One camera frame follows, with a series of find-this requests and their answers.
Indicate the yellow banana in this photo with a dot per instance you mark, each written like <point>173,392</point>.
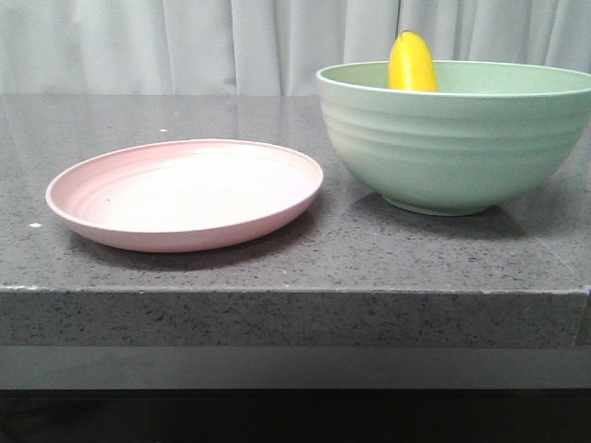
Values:
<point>411,65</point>

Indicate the pink plate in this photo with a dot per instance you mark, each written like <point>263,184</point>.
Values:
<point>183,196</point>

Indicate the green bowl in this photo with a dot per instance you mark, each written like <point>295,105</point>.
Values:
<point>490,133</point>

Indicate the white curtain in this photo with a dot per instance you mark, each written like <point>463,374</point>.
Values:
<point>263,48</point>

